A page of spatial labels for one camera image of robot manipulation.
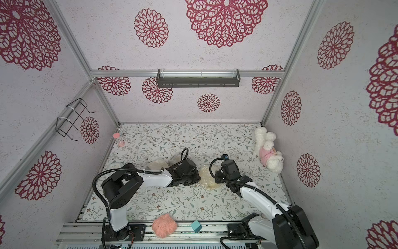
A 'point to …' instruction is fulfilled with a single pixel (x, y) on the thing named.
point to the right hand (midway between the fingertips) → (216, 171)
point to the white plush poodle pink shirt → (270, 157)
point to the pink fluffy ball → (164, 226)
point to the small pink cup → (121, 143)
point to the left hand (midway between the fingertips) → (201, 178)
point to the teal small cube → (196, 226)
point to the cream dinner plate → (207, 179)
